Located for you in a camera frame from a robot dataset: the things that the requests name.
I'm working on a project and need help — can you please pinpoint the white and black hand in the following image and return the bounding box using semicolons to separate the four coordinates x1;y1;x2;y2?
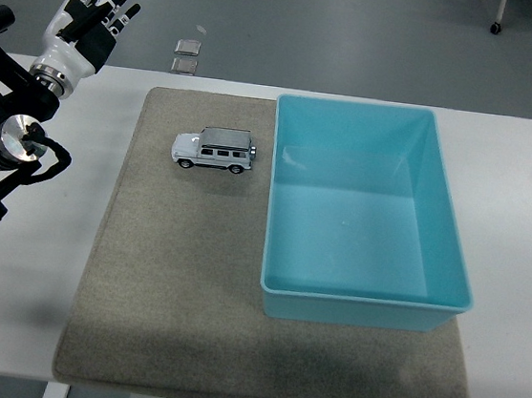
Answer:
31;0;143;87

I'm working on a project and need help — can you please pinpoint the white toy car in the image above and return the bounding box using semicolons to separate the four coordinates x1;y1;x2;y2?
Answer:
169;121;259;178

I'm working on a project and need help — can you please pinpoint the blue plastic box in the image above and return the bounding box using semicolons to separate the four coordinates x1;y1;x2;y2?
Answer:
250;91;497;343

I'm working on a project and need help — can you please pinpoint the silver floor outlet plate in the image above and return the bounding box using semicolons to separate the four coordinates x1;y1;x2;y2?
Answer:
174;38;203;57
170;55;200;75

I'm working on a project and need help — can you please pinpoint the grey-brown felt mat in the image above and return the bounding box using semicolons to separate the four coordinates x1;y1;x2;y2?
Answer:
50;76;505;398

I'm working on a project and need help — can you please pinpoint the white table leg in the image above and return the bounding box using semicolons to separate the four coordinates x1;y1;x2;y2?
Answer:
40;380;71;398

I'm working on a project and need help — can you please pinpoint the white cart leg with caster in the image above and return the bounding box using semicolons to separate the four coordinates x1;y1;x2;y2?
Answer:
489;0;509;36

